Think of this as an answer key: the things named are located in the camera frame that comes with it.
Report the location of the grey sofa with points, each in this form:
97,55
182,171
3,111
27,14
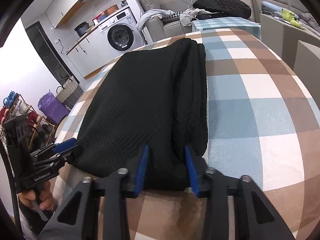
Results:
159,28

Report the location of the woven laundry basket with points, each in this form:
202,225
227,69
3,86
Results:
69,93

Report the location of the black cooking pot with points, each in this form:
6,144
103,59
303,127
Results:
81,28

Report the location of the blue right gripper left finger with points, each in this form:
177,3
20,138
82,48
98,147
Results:
141,170

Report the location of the checkered tablecloth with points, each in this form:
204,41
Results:
262,121

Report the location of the blue plaid side table cloth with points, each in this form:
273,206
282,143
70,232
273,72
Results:
228,22

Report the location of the black quilted jacket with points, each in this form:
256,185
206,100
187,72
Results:
232,8

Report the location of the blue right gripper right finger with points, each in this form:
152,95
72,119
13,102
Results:
194,182

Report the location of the yarn rack shelf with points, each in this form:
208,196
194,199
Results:
36,129

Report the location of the black knit sweater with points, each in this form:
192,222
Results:
149,97

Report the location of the green toy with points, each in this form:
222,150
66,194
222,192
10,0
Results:
289,16

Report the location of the white kitchen cabinets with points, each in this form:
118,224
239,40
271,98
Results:
92,52

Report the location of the white washing machine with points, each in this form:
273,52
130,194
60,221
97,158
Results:
120,31

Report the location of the purple bag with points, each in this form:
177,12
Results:
53,109

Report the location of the light blue pillow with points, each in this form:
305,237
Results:
270,8

